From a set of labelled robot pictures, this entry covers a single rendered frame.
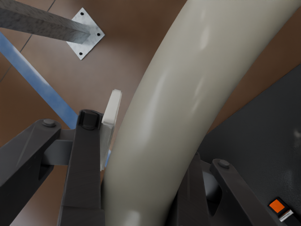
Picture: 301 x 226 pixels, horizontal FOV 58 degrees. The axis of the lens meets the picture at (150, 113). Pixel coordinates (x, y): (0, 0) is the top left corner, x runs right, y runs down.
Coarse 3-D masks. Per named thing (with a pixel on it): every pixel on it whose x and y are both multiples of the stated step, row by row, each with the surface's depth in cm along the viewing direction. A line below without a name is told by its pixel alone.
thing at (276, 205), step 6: (270, 204) 128; (276, 204) 127; (282, 204) 127; (276, 210) 128; (282, 210) 127; (288, 210) 125; (282, 216) 126; (288, 216) 125; (294, 216) 124; (288, 222) 125; (294, 222) 123; (300, 222) 122
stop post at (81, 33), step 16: (0, 0) 94; (0, 16) 94; (16, 16) 99; (32, 16) 106; (48, 16) 118; (80, 16) 148; (32, 32) 113; (48, 32) 120; (64, 32) 129; (80, 32) 138; (96, 32) 146; (80, 48) 150
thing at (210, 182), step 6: (204, 162) 15; (204, 168) 14; (204, 174) 14; (210, 174) 14; (204, 180) 14; (210, 180) 14; (210, 186) 14; (216, 186) 14; (210, 192) 14; (216, 192) 14; (222, 192) 14; (210, 198) 14; (216, 198) 14
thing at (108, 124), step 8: (112, 96) 19; (120, 96) 20; (112, 104) 17; (112, 112) 16; (104, 120) 14; (112, 120) 15; (104, 128) 14; (112, 128) 14; (104, 136) 15; (104, 144) 15; (104, 152) 15; (104, 160) 15
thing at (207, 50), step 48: (192, 0) 8; (240, 0) 7; (288, 0) 8; (192, 48) 8; (240, 48) 8; (144, 96) 9; (192, 96) 8; (144, 144) 9; (192, 144) 9; (144, 192) 9
